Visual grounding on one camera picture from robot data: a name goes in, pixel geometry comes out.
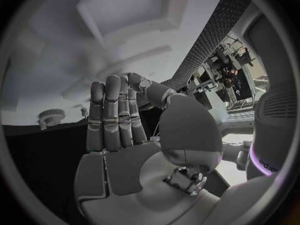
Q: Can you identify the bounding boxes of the person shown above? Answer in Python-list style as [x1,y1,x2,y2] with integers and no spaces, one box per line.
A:
[220,65,240,89]

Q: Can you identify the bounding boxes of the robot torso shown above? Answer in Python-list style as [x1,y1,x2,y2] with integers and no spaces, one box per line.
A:
[225,1,300,182]

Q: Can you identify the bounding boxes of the grey gear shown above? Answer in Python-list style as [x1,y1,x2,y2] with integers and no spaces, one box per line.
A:
[35,108,67,131]

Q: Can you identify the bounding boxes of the workshop desk with equipment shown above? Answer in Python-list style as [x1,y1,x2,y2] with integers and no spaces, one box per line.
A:
[184,34,258,111]

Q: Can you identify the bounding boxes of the white task board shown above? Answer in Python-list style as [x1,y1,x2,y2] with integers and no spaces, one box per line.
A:
[0,0,230,126]

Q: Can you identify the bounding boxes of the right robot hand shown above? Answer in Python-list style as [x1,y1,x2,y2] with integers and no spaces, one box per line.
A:
[73,72,224,225]

